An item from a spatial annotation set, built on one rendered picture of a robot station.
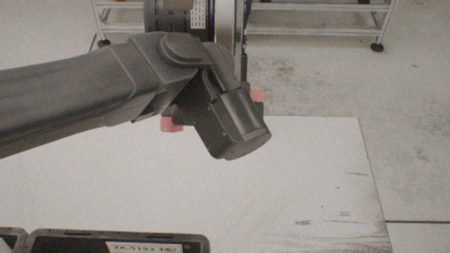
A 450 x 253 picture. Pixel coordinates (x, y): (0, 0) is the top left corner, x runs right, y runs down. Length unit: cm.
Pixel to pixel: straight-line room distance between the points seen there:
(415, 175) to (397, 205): 20
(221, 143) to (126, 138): 73
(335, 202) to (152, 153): 47
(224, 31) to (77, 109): 37
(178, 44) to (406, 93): 211
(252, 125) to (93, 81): 17
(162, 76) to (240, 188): 66
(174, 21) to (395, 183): 152
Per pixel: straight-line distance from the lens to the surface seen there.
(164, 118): 57
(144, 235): 70
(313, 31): 249
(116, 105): 35
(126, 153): 109
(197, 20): 68
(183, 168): 104
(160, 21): 68
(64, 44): 272
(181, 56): 38
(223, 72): 44
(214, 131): 41
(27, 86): 32
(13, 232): 77
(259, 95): 58
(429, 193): 204
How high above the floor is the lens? 155
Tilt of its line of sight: 50 degrees down
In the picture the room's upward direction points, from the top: straight up
